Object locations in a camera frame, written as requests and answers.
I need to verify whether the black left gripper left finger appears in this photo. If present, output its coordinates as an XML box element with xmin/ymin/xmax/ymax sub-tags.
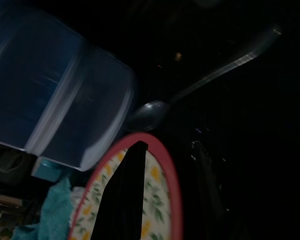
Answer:
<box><xmin>89</xmin><ymin>140</ymin><xmax>149</xmax><ymax>240</ymax></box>

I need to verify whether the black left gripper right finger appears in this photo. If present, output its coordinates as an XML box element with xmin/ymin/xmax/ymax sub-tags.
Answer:
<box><xmin>191</xmin><ymin>141</ymin><xmax>232</xmax><ymax>240</ymax></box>

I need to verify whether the floral plate with pink rim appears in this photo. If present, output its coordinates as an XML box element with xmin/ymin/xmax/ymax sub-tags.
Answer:
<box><xmin>67</xmin><ymin>131</ymin><xmax>183</xmax><ymax>240</ymax></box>

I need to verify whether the teal cloth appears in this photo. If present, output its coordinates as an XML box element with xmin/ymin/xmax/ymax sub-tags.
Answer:
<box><xmin>13</xmin><ymin>176</ymin><xmax>75</xmax><ymax>240</ymax></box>

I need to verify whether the teal and white box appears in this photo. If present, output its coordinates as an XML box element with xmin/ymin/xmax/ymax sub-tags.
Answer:
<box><xmin>31</xmin><ymin>156</ymin><xmax>66</xmax><ymax>182</ymax></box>

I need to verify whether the metal spoon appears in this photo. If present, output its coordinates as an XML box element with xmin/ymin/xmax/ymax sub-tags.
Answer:
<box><xmin>124</xmin><ymin>24</ymin><xmax>283</xmax><ymax>132</ymax></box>

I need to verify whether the clear plastic storage container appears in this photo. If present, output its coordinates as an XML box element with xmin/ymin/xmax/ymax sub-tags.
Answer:
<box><xmin>0</xmin><ymin>4</ymin><xmax>138</xmax><ymax>173</ymax></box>

